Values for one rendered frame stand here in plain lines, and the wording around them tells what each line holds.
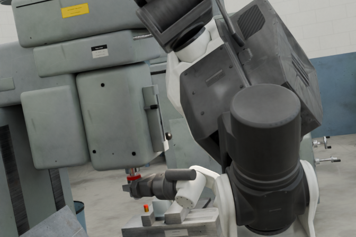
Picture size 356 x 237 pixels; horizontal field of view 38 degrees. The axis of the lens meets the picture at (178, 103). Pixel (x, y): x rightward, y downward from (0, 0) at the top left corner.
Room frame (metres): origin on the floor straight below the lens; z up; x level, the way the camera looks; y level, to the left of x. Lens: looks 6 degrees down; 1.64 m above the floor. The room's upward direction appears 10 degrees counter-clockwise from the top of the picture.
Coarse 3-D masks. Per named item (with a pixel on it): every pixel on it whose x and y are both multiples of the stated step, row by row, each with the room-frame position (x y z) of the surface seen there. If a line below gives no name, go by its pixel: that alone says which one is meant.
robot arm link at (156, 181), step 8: (144, 176) 1.66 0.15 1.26; (152, 176) 1.65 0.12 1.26; (160, 176) 1.58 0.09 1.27; (136, 184) 1.60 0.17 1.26; (144, 184) 1.60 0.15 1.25; (152, 184) 1.59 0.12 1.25; (160, 184) 1.56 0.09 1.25; (136, 192) 1.60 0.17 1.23; (144, 192) 1.60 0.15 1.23; (152, 192) 1.59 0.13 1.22; (160, 192) 1.56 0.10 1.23
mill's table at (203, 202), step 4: (200, 200) 2.24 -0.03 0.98; (204, 200) 2.23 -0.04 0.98; (208, 200) 2.23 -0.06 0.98; (212, 200) 2.21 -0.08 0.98; (196, 204) 2.20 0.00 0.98; (200, 204) 2.19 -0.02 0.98; (204, 204) 2.18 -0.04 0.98; (208, 204) 2.21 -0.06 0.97; (212, 204) 2.16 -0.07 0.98; (192, 208) 2.15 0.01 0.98; (196, 208) 2.14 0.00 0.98; (200, 208) 2.13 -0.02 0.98
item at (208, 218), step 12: (132, 216) 1.95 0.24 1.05; (144, 216) 1.81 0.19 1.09; (192, 216) 1.83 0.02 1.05; (204, 216) 1.80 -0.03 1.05; (216, 216) 1.78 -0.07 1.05; (132, 228) 1.82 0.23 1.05; (144, 228) 1.81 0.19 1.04; (156, 228) 1.80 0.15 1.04; (168, 228) 1.78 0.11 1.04; (180, 228) 1.78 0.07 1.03; (192, 228) 1.76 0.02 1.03; (204, 228) 1.75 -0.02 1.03; (216, 228) 1.74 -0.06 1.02
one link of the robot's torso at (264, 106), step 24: (240, 96) 0.86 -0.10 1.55; (264, 96) 0.85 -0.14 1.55; (288, 96) 0.84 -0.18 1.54; (240, 120) 0.81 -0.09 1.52; (264, 120) 0.80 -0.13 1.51; (288, 120) 0.80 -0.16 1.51; (240, 144) 0.84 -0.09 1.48; (264, 144) 0.81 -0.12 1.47; (288, 144) 0.82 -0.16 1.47; (240, 168) 0.88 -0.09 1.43; (264, 168) 0.84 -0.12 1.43; (288, 168) 0.85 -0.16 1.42
